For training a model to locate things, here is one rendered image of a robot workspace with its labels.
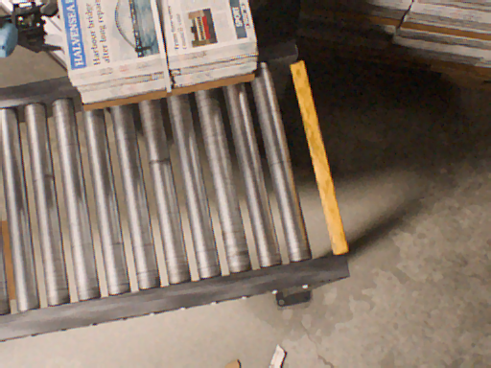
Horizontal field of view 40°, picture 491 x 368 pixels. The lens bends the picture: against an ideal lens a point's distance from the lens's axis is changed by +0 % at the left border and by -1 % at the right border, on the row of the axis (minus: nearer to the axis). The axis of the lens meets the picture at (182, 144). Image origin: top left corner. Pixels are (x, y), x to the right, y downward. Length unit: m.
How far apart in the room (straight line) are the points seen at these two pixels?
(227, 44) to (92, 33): 0.26
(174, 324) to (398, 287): 0.73
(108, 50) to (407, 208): 1.34
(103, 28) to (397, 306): 1.40
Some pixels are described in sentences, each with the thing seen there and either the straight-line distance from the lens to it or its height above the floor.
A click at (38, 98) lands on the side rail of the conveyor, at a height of 0.80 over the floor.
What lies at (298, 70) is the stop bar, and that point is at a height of 0.82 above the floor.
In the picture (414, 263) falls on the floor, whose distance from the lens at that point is 2.34.
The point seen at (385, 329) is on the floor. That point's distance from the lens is 2.30.
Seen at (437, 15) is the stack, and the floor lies 0.48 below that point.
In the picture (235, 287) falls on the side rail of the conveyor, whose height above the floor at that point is 0.80.
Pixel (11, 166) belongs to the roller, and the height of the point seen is 0.80.
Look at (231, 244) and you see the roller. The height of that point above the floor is 0.80.
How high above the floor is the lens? 2.24
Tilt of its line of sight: 75 degrees down
